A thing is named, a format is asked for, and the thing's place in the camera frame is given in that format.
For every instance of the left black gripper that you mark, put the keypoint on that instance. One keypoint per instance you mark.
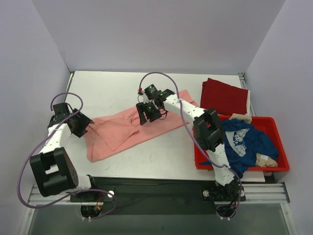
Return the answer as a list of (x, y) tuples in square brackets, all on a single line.
[(79, 123)]

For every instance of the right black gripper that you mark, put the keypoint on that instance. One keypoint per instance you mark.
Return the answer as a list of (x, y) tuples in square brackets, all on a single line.
[(148, 109)]

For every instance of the pink t shirt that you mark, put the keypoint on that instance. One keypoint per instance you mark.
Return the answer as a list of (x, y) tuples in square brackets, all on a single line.
[(110, 135)]

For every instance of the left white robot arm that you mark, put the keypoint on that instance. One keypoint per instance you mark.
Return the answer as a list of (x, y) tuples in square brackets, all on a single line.
[(52, 168)]

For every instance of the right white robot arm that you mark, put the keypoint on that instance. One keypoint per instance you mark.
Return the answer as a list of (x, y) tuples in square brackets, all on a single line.
[(207, 133)]

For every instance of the folded dark red t shirt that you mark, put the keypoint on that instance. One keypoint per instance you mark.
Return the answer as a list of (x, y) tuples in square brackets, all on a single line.
[(223, 98)]

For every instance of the blue printed t shirt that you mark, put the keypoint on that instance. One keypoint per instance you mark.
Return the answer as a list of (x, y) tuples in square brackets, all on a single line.
[(247, 144)]

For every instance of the beige t shirt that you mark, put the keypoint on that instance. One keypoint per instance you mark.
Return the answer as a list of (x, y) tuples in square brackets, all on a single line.
[(265, 161)]

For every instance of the red plastic bin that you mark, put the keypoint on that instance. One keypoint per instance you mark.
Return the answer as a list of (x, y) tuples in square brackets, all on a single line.
[(244, 141)]

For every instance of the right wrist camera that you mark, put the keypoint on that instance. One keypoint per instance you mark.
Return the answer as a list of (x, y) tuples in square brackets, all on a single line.
[(150, 92)]

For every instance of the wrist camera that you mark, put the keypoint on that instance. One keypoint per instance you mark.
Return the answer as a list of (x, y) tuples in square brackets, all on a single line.
[(150, 92), (61, 109)]

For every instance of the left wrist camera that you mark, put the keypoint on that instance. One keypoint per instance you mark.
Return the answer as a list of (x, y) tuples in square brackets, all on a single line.
[(61, 109)]

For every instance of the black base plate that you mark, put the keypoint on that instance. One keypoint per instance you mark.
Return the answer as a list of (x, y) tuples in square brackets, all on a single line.
[(133, 196)]

